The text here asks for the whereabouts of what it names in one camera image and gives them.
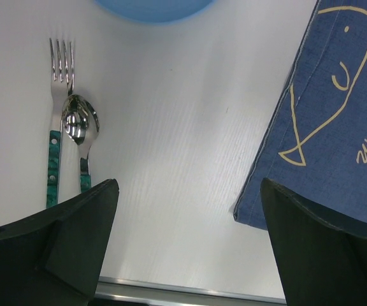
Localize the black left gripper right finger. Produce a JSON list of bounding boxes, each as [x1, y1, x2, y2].
[[261, 178, 367, 305]]

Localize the aluminium mounting rail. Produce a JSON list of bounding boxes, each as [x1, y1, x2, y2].
[[95, 277, 286, 305]]

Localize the fork with green handle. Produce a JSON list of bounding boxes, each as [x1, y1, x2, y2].
[[46, 38, 75, 208]]

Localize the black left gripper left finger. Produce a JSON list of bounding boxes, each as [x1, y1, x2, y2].
[[0, 179, 119, 305]]

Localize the spoon with green handle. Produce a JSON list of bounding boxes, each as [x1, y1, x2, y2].
[[62, 94, 100, 193]]

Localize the blue fish-print placemat cloth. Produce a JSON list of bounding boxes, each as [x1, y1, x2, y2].
[[233, 1, 367, 230]]

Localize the light blue plastic plate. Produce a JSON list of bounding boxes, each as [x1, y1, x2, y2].
[[95, 0, 214, 24]]

